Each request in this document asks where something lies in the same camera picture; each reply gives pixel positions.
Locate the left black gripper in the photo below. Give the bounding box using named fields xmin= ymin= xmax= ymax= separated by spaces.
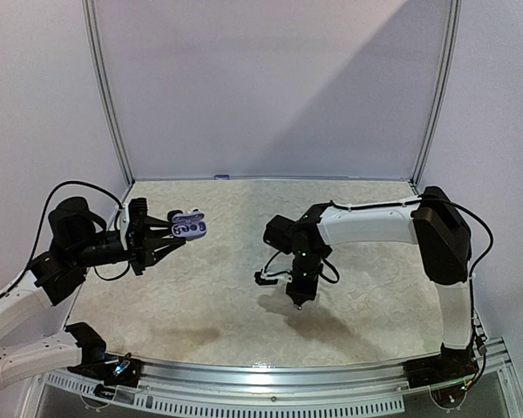
xmin=71 ymin=214 xmax=185 ymax=275

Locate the purple earbud charging case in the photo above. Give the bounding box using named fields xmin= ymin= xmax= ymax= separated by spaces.
xmin=167 ymin=210 xmax=207 ymax=240

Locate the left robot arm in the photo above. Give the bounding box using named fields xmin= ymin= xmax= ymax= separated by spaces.
xmin=0 ymin=197 xmax=186 ymax=391

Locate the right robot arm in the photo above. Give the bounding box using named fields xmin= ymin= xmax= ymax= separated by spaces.
xmin=255 ymin=186 xmax=473 ymax=380

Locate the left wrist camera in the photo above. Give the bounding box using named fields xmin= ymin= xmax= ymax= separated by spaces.
xmin=115 ymin=198 xmax=148 ymax=251

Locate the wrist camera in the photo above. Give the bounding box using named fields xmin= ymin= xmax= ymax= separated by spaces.
xmin=115 ymin=198 xmax=148 ymax=251
xmin=254 ymin=270 xmax=292 ymax=287

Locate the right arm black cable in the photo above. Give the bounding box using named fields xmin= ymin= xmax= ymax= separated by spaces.
xmin=261 ymin=198 xmax=494 ymax=349

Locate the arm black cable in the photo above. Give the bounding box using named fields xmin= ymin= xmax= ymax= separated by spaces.
xmin=261 ymin=198 xmax=494 ymax=349
xmin=0 ymin=180 xmax=134 ymax=306

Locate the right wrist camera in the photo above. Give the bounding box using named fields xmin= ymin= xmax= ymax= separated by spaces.
xmin=254 ymin=270 xmax=292 ymax=287

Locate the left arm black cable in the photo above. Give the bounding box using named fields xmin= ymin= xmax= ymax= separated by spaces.
xmin=0 ymin=180 xmax=134 ymax=306

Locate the aluminium front rail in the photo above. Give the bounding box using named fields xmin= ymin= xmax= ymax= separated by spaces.
xmin=24 ymin=339 xmax=523 ymax=417

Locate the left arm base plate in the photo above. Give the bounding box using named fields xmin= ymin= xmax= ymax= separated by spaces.
xmin=67 ymin=354 xmax=144 ymax=388

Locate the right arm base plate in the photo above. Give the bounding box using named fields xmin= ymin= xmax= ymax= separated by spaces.
xmin=402 ymin=354 xmax=483 ymax=388

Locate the left aluminium corner post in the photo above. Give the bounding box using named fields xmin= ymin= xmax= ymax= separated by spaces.
xmin=82 ymin=0 xmax=135 ymax=186

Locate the aluminium corner post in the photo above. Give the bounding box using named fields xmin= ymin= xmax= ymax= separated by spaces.
xmin=82 ymin=0 xmax=135 ymax=186
xmin=410 ymin=0 xmax=461 ymax=190

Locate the right aluminium corner post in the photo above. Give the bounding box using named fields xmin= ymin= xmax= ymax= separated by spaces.
xmin=410 ymin=0 xmax=461 ymax=190

